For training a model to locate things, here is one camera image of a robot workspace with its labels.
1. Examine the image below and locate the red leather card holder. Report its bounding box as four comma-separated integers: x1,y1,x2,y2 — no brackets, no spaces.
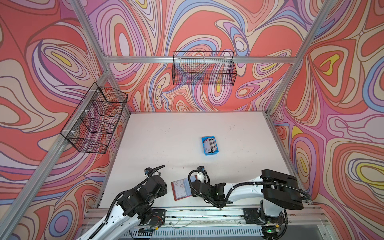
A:
171,176,197,201

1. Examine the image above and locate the blue plastic tray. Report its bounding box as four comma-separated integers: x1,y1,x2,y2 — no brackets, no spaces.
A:
202,136,219,156

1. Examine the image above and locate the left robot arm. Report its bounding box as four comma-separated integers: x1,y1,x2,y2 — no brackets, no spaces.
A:
78,165,168,240

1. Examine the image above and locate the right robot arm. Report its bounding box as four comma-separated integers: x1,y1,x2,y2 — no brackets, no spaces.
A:
187,166,312,226

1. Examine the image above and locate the stack of cards in tray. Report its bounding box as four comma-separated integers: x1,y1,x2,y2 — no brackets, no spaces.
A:
203,138,217,154

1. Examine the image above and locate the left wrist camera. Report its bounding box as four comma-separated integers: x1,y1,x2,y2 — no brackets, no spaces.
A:
145,168,153,177

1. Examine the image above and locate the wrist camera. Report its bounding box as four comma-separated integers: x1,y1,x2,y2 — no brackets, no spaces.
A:
197,166,210,182
145,168,153,177

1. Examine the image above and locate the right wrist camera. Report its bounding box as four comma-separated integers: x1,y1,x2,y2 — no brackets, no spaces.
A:
197,166,210,182

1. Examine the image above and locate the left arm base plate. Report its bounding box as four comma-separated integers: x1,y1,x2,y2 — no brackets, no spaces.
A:
141,209,166,228

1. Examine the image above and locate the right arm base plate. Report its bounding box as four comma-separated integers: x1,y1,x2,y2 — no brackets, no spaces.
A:
243,208,286,226

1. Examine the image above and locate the black wire basket left wall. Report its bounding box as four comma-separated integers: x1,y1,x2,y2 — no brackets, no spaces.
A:
61,83,128,154

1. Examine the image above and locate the black wire basket wall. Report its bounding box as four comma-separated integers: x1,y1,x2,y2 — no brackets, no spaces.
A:
61,83,128,154
172,51,238,86

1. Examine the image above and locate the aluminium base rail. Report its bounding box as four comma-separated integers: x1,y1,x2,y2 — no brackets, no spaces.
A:
118,206,336,240

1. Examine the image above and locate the black wire basket back wall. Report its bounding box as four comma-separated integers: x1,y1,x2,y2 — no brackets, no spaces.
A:
172,51,238,86

